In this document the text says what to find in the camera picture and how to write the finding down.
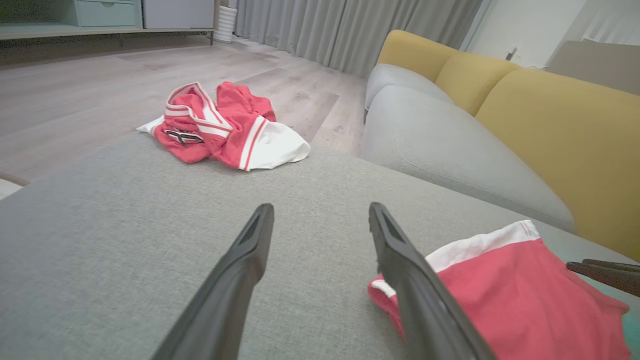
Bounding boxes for grey and yellow sofa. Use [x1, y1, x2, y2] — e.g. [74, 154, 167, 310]
[0, 132, 640, 360]

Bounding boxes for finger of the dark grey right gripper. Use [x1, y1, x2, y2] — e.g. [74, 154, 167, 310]
[566, 262, 640, 297]
[582, 259, 640, 273]

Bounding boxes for large grey sofa seat cushion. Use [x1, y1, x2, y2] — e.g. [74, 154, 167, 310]
[361, 85, 577, 233]

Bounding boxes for grey pleated curtain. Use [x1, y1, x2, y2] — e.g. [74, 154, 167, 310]
[235, 0, 483, 78]

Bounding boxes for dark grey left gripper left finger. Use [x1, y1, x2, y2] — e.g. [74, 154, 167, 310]
[151, 203, 275, 360]

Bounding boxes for red and white shirt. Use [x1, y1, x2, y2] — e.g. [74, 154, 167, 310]
[136, 81, 311, 172]

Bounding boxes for large yellow sofa back cushion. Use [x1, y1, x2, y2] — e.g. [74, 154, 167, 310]
[475, 68, 640, 261]

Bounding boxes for small grey sofa seat cushion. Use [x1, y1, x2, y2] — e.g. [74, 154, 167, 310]
[365, 63, 453, 112]

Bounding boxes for beige low partition panel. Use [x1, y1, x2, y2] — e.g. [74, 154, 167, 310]
[547, 40, 640, 96]

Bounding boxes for medium yellow sofa back cushion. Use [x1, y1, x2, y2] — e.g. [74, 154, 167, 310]
[435, 51, 521, 117]

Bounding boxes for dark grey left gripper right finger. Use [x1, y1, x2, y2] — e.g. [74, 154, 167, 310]
[369, 202, 496, 360]

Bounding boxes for red shorts with white hem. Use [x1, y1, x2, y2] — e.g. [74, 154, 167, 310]
[368, 220, 632, 360]

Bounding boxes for small yellow sofa back cushion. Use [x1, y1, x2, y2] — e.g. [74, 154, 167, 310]
[377, 30, 458, 83]

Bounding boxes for white ribbed cylinder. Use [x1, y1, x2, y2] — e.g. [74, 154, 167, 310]
[214, 5, 237, 43]

